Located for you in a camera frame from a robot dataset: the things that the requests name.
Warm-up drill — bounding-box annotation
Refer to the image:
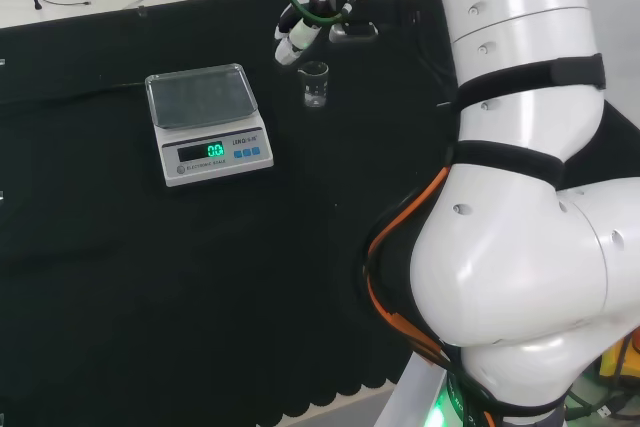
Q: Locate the yellow stop button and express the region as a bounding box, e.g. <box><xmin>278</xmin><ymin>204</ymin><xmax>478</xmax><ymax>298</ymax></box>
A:
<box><xmin>598</xmin><ymin>325</ymin><xmax>640</xmax><ymax>389</ymax></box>

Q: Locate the small clear glass beaker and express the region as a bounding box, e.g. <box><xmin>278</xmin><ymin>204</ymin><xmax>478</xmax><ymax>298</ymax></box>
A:
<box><xmin>298</xmin><ymin>60</ymin><xmax>330</xmax><ymax>109</ymax></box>

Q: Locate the orange robot cable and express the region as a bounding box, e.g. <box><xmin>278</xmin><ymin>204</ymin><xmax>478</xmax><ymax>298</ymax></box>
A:
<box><xmin>366</xmin><ymin>166</ymin><xmax>454</xmax><ymax>366</ymax></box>

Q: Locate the black bench cloth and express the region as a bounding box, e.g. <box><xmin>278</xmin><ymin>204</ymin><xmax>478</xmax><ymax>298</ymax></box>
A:
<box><xmin>0</xmin><ymin>0</ymin><xmax>640</xmax><ymax>427</ymax></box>

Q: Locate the electronic balance with steel pan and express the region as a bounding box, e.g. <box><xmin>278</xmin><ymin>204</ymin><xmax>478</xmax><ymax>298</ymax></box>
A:
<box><xmin>144</xmin><ymin>62</ymin><xmax>276</xmax><ymax>189</ymax></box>

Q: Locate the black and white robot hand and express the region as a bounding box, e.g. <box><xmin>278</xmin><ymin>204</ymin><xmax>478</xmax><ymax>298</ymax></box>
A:
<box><xmin>273</xmin><ymin>0</ymin><xmax>382</xmax><ymax>68</ymax></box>

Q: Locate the black balance power cable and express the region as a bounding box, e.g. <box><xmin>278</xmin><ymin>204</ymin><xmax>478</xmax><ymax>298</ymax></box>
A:
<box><xmin>0</xmin><ymin>80</ymin><xmax>149</xmax><ymax>109</ymax></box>

